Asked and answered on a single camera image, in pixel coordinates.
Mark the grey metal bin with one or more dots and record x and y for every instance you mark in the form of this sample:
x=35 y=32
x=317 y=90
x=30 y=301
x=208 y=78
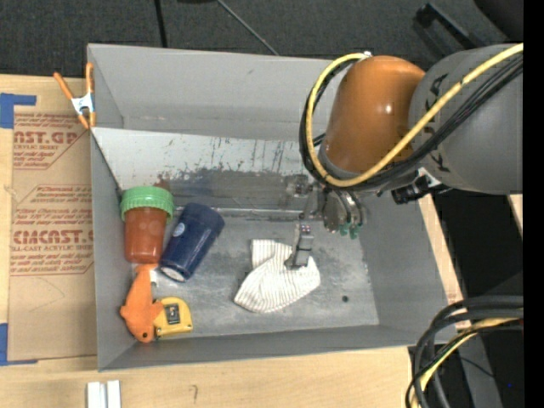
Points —
x=263 y=313

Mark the dark blue cup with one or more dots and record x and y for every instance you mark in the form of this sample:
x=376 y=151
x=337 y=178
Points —
x=193 y=240

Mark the white striped cloth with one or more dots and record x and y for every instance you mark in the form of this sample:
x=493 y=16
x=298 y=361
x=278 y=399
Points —
x=276 y=287

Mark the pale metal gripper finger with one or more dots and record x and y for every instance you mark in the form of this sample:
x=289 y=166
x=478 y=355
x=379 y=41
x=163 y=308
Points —
x=300 y=185
x=302 y=249

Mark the orange jar with green lid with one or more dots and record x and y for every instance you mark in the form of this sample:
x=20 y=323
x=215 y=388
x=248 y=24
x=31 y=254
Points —
x=144 y=232

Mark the brown cardboard board red print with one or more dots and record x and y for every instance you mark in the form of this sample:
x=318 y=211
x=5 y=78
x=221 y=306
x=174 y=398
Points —
x=47 y=270

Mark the black cylinder on white bracket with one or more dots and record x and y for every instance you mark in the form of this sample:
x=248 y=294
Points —
x=410 y=193

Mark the yellow tape measure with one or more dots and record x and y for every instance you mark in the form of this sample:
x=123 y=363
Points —
x=176 y=317

